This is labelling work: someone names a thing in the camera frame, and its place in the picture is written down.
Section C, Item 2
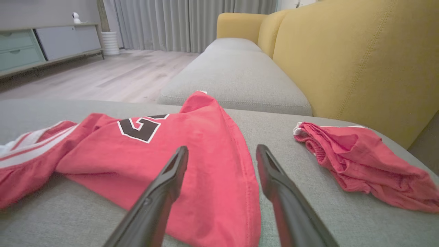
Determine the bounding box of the mint green white cabinet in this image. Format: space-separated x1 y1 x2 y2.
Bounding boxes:
0 23 105 80

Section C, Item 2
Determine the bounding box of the white ribbed plant pot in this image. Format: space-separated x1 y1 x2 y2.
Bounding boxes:
101 31 121 56

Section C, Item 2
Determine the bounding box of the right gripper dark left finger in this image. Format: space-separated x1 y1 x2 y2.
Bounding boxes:
103 146 189 247

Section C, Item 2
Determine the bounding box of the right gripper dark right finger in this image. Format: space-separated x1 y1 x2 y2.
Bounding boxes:
256 144 340 247

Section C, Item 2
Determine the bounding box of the yellow sofa backrest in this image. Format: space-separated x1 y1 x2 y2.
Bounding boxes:
216 0 439 150

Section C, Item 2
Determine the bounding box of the large grey sofa seat cushion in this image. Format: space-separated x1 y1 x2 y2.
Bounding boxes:
0 99 439 247

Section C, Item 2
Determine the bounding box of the long narrow grey seat cushion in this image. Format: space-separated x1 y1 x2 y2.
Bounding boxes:
157 37 313 117

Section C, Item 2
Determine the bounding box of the red white basketball jersey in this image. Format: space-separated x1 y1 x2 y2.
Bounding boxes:
0 91 262 247

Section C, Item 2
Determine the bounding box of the grey pleated curtain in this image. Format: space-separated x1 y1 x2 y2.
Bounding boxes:
103 0 278 54

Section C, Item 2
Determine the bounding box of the brown plant trunk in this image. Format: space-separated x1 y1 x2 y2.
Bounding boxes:
96 0 111 33

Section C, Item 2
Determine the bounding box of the red shorts white stripe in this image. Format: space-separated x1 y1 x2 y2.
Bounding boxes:
293 121 439 214

